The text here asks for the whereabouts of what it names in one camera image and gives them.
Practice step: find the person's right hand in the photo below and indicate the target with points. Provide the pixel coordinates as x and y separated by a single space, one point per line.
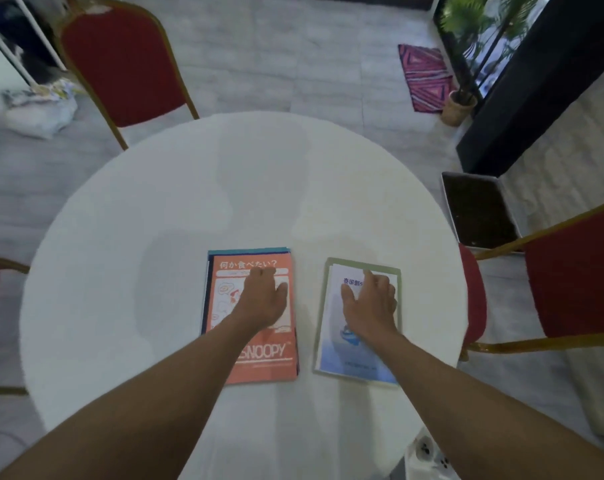
372 309

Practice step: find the person's left hand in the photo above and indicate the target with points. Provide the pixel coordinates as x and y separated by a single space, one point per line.
259 302

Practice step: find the person's left thumb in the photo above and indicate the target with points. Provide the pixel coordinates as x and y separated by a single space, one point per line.
282 292

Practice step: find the person's right thumb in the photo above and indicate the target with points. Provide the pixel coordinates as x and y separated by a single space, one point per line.
347 295

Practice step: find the white and blue booklet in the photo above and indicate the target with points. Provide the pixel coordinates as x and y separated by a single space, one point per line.
342 357

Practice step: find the orange cartoon book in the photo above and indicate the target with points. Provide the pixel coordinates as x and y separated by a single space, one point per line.
277 364

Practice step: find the person's left forearm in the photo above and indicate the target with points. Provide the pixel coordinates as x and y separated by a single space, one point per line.
147 399

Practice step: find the person's right forearm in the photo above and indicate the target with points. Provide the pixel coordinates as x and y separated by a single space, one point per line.
462 409

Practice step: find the green book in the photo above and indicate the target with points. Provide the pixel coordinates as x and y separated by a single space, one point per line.
321 299

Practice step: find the teal book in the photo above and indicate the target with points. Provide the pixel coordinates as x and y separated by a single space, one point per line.
247 250

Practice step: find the dark blue book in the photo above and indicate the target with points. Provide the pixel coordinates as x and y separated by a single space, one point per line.
205 294

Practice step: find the white planter box with soil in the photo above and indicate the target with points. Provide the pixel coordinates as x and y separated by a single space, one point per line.
479 209

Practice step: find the white power strip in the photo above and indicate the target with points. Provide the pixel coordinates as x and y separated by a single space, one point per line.
429 457

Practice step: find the woven basket plant pot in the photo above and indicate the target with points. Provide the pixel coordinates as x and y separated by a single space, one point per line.
457 109

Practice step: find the pink patterned rug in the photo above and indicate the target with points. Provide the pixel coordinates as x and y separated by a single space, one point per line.
426 77

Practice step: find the green potted plant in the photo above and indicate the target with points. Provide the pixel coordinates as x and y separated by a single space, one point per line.
469 24

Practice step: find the white plastic bag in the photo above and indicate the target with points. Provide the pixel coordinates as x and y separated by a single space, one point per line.
39 112

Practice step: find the white metal frame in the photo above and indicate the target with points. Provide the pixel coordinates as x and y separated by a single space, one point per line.
12 54

